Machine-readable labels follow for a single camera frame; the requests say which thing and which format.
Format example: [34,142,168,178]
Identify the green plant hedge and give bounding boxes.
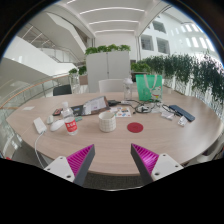
[130,53,224,104]

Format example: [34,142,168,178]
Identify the ceiling light strips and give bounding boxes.
[66,0,146,34]

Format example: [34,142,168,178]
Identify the white power strip cable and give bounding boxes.
[34,130,47,169]

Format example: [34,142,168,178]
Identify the white grid-pattern mug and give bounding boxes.
[98,110,118,133]

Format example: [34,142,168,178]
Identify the red and black small box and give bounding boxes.
[52,107,64,117]

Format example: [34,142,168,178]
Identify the white cabinet topped with plants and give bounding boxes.
[84,43,132,94]

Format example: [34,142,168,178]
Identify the black notebook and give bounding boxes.
[69,104,85,117]

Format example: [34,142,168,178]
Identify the flat round red coaster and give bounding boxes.
[126,122,144,134]

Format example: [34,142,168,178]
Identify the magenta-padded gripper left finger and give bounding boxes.
[43,143,96,187]

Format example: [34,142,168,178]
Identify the tangled black cables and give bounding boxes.
[128,99,183,116]

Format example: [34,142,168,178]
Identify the clear white-lidded drink jug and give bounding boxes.
[122,76,134,101]

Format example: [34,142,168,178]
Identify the white name card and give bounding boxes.
[160,110,175,121]

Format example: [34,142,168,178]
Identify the black power adapter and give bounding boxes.
[107,99,122,108]

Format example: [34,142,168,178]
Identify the brown clipboard with papers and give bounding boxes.
[81,95,111,116]

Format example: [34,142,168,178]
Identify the dark blue flat case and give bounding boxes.
[168,104,196,123]

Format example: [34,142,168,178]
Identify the glass railing with wooden handrail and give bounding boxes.
[0,73,73,161]

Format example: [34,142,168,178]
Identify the white computer mouse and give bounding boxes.
[49,119,66,132]

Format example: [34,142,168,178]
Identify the black chair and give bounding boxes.
[52,84,73,97]

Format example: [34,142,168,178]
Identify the white chair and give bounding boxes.
[97,78,125,94]
[184,131,224,167]

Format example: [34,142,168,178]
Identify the green tote bag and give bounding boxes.
[135,73,164,103]

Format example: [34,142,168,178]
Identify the white power strip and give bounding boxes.
[33,116,48,135]

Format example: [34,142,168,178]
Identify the clear red-labelled water bottle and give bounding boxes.
[61,101,79,136]

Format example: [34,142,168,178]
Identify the potted green plants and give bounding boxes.
[68,65,88,86]

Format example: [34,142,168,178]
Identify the colourful sticker sheet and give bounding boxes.
[109,106,133,118]

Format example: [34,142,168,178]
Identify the small clear plastic packet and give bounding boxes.
[177,115,189,127]

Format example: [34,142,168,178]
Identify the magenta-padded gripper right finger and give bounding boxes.
[130,143,185,186]

